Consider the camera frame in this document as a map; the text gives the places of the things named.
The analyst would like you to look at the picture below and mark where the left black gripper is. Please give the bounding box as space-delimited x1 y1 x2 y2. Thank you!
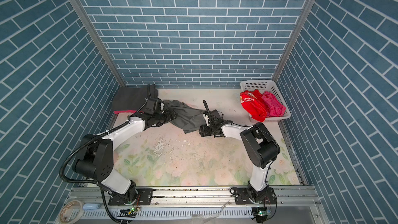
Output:
152 107 178 125

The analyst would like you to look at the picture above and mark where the white plastic laundry basket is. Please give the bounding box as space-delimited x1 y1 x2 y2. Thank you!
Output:
240 80 291 122

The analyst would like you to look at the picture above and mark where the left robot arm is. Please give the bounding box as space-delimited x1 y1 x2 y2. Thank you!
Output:
73 99 177 204

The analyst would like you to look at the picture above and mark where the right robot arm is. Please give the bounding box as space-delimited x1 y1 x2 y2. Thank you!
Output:
199 110 280 202

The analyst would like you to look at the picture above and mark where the folded dark grey t shirt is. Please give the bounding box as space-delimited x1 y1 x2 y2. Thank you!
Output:
112 84 158 112

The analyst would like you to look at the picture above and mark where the folded pink t shirt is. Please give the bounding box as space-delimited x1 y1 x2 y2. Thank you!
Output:
114 110 137 114

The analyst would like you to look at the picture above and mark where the red printed t shirt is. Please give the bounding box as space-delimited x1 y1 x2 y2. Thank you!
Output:
240 89 269 122

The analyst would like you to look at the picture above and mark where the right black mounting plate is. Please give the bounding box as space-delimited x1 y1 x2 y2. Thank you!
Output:
230 186 277 205

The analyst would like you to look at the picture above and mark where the black mounting plate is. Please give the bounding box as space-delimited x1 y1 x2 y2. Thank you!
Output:
108 188 153 206
230 186 277 205

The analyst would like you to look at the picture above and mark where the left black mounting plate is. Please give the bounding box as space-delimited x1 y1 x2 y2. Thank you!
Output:
108 188 153 206

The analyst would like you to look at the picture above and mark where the white ventilation grille strip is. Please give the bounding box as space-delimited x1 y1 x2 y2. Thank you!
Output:
72 207 256 220

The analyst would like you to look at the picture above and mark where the left green circuit board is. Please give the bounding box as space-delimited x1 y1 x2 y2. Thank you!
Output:
117 207 140 218

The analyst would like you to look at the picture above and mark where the green circuit board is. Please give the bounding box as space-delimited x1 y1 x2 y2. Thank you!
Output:
251 207 270 224
117 207 140 218

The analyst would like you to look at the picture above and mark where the right green circuit board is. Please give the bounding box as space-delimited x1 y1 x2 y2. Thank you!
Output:
251 207 270 224

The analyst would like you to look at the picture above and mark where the roll of clear tape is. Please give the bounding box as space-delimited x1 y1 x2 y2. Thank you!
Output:
58 200 85 224

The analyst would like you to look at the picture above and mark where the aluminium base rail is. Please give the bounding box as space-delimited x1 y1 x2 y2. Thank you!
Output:
63 185 322 208

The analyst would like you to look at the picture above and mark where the black corrugated cable conduit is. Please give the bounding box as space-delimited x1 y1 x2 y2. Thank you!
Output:
58 83 151 224

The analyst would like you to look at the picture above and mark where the left corner aluminium post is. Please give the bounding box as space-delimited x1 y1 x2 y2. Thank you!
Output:
68 0 126 87

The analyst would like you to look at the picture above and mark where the corner aluminium post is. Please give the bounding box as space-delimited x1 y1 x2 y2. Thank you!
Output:
68 0 126 87
272 0 315 82

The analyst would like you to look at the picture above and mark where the right corner aluminium post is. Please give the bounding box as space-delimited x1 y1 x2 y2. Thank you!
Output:
272 0 315 82

